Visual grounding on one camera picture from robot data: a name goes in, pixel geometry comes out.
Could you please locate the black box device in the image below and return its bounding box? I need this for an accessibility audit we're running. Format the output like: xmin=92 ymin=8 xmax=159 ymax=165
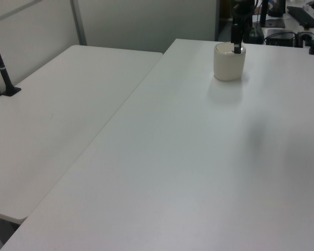
xmin=265 ymin=28 xmax=296 ymax=47

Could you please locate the cream round trash bin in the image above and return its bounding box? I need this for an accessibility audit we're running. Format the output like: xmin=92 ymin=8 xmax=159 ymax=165
xmin=213 ymin=42 xmax=247 ymax=82

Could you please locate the black keyboard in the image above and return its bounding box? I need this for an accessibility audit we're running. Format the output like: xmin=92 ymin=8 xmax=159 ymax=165
xmin=287 ymin=5 xmax=314 ymax=28

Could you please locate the black camera stand pole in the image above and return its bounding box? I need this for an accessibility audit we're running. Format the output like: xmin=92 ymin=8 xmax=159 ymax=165
xmin=0 ymin=22 xmax=23 ymax=97

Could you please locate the dark cup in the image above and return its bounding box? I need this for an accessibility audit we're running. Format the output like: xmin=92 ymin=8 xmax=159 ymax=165
xmin=267 ymin=0 xmax=286 ymax=18

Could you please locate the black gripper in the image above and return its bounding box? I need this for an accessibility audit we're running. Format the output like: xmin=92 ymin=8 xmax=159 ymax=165
xmin=230 ymin=0 xmax=254 ymax=55

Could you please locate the black monitor stand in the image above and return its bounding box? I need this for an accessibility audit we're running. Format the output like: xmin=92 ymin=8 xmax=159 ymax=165
xmin=260 ymin=0 xmax=286 ymax=29

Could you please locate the grey metal partition post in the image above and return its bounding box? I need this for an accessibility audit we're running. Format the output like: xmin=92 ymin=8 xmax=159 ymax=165
xmin=70 ymin=0 xmax=88 ymax=47

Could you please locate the black box with green light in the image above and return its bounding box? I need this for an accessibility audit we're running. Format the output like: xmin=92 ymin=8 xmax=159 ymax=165
xmin=250 ymin=21 xmax=265 ymax=44

